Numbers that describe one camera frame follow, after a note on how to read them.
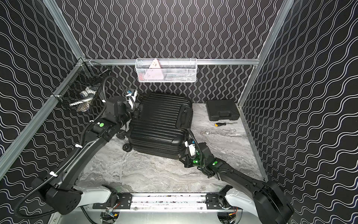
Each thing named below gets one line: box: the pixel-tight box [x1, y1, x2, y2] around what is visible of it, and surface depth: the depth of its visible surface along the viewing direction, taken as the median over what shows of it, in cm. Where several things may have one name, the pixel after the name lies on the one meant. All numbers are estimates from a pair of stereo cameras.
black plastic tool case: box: [206, 99, 241, 122], surface depth 112 cm
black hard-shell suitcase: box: [116, 92, 194, 160], surface depth 82 cm
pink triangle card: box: [145, 58, 164, 80], surface depth 91 cm
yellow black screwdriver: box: [214, 122, 238, 127], surface depth 109 cm
